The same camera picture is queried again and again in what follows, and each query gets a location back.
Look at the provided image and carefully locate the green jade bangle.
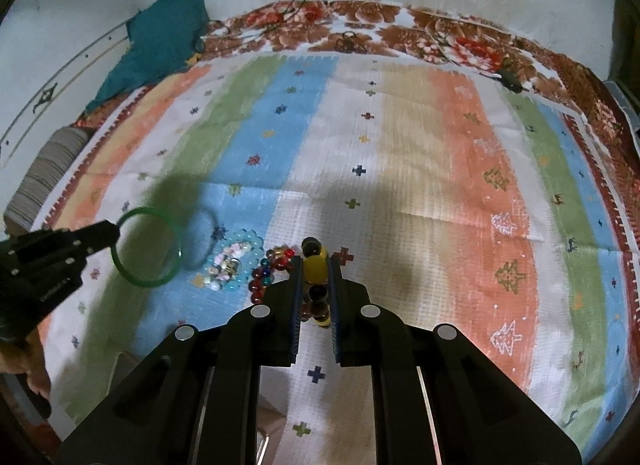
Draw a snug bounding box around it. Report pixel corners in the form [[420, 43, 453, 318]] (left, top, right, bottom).
[[111, 206, 182, 289]]

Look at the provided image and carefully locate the pastel bead jewelry pile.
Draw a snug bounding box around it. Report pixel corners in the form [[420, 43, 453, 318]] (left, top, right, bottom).
[[204, 241, 252, 292]]

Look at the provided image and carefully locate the light blue bead bracelet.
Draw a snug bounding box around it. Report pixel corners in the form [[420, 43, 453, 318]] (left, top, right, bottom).
[[202, 227, 265, 294]]

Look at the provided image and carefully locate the dark red bead bracelet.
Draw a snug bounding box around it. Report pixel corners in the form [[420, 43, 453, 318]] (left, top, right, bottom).
[[247, 245, 296, 306]]

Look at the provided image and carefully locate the person's left hand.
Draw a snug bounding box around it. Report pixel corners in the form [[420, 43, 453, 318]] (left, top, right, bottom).
[[0, 329, 51, 399]]

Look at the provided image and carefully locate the grey striped pillow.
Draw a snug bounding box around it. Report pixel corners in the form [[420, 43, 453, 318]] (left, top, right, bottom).
[[3, 126, 94, 237]]

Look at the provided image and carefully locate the striped colourful woven mat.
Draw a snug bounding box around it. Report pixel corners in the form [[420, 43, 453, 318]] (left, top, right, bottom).
[[42, 55, 639, 459]]

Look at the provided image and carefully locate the teal cloth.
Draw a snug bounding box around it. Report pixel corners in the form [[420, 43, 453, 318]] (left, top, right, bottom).
[[86, 0, 209, 113]]

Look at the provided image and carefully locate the dark keyring on bedsheet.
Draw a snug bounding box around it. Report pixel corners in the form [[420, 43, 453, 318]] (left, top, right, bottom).
[[334, 32, 367, 54]]

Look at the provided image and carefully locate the small dark object on bed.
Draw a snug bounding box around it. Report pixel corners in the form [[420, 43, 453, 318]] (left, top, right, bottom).
[[497, 68, 524, 94]]

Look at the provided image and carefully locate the brown floral bedsheet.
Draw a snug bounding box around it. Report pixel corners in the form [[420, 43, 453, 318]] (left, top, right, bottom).
[[74, 0, 640, 226]]

